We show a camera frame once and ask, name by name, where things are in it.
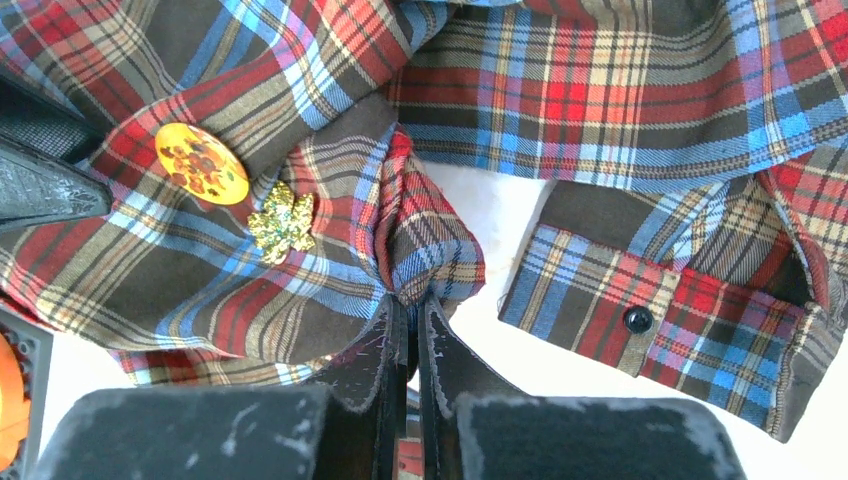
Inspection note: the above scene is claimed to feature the gold leaf brooch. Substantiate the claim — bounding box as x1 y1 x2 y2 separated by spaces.
247 182 316 265

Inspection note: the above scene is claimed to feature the round yellow brooch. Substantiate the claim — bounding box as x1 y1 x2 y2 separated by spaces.
154 123 250 206

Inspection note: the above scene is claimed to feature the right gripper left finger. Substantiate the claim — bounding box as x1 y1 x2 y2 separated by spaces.
31 295 407 479

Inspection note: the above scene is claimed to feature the plaid flannel shirt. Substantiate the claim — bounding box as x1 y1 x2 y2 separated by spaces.
1 1 847 442

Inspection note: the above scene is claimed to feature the black shirt button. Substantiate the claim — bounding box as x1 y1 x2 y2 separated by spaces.
622 305 654 335

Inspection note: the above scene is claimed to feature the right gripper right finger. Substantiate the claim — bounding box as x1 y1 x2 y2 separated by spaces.
417 294 746 479

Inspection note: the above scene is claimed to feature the small dark baseplate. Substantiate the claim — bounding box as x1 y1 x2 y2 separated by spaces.
1 309 53 479

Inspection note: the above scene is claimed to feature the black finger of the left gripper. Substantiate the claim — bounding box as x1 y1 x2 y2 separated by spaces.
1 69 113 232

